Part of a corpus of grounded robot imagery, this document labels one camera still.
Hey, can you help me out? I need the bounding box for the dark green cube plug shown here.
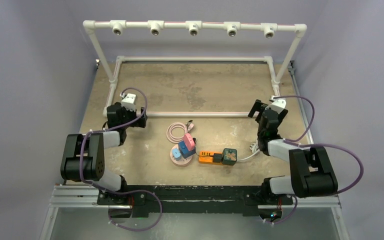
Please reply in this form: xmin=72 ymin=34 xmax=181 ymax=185
xmin=221 ymin=148 xmax=238 ymax=166

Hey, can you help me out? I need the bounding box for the light blue USB charger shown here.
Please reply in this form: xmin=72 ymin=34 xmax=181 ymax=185
xmin=171 ymin=148 xmax=183 ymax=162

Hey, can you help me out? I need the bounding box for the pink power cord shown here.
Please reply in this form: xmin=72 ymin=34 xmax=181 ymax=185
xmin=166 ymin=119 xmax=196 ymax=144

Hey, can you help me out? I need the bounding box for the pink round socket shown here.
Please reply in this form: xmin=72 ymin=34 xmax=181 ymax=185
xmin=169 ymin=146 xmax=193 ymax=167

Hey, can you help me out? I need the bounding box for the black power adapter with cord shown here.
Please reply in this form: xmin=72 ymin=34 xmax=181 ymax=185
xmin=193 ymin=145 xmax=223 ymax=164

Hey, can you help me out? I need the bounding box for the pink small charger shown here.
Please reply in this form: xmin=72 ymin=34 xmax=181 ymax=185
xmin=182 ymin=133 xmax=195 ymax=151

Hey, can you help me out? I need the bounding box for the blue cube socket adapter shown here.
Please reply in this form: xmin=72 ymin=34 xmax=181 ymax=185
xmin=178 ymin=141 xmax=196 ymax=159

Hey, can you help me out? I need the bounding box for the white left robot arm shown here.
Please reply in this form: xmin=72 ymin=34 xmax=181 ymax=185
xmin=60 ymin=102 xmax=148 ymax=205

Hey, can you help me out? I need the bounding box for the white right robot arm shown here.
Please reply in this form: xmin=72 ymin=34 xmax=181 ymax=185
xmin=248 ymin=99 xmax=338 ymax=204

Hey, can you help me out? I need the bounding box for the orange power strip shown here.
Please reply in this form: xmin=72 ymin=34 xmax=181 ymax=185
xmin=198 ymin=150 xmax=224 ymax=166

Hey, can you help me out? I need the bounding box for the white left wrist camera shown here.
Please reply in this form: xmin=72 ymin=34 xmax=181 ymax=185
xmin=120 ymin=93 xmax=137 ymax=112

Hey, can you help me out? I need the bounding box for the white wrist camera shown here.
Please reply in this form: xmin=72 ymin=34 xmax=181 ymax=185
xmin=120 ymin=93 xmax=137 ymax=112
xmin=266 ymin=95 xmax=287 ymax=114

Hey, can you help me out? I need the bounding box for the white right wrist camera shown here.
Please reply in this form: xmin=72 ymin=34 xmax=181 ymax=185
xmin=266 ymin=95 xmax=287 ymax=114

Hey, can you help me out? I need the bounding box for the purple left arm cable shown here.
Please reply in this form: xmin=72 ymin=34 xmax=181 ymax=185
xmin=79 ymin=87 xmax=149 ymax=195

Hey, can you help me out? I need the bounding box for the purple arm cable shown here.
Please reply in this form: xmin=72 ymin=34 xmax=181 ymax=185
xmin=273 ymin=95 xmax=365 ymax=196
xmin=79 ymin=87 xmax=149 ymax=195

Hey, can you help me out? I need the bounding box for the white power strip cord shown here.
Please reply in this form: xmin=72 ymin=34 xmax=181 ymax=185
xmin=236 ymin=140 xmax=262 ymax=163

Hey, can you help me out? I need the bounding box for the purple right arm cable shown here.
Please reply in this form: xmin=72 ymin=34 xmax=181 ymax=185
xmin=273 ymin=95 xmax=365 ymax=196

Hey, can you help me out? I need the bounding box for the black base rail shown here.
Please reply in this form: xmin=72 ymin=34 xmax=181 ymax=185
xmin=97 ymin=185 xmax=293 ymax=218

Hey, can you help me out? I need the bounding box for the white PVC pipe frame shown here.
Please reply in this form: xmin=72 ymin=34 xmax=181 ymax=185
xmin=83 ymin=20 xmax=307 ymax=108

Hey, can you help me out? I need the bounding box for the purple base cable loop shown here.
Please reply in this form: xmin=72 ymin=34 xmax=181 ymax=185
xmin=108 ymin=190 xmax=163 ymax=232

